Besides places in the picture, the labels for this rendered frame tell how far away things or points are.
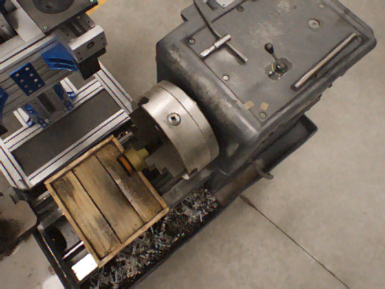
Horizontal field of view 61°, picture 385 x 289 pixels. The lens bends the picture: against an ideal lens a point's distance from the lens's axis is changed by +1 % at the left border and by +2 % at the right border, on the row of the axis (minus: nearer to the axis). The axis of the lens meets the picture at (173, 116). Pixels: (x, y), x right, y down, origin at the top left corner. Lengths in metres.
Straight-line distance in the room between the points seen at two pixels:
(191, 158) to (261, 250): 1.30
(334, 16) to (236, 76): 0.40
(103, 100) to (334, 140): 1.58
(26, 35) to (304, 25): 0.98
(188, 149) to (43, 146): 1.30
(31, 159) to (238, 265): 1.36
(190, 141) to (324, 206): 1.53
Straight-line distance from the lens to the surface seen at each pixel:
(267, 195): 2.23
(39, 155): 2.10
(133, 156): 1.02
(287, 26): 1.14
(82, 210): 1.26
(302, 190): 2.31
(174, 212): 1.54
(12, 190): 1.31
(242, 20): 1.12
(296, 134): 1.79
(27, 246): 1.21
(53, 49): 1.36
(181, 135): 0.93
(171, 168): 1.01
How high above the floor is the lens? 2.10
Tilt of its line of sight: 68 degrees down
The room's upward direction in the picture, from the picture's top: 4 degrees clockwise
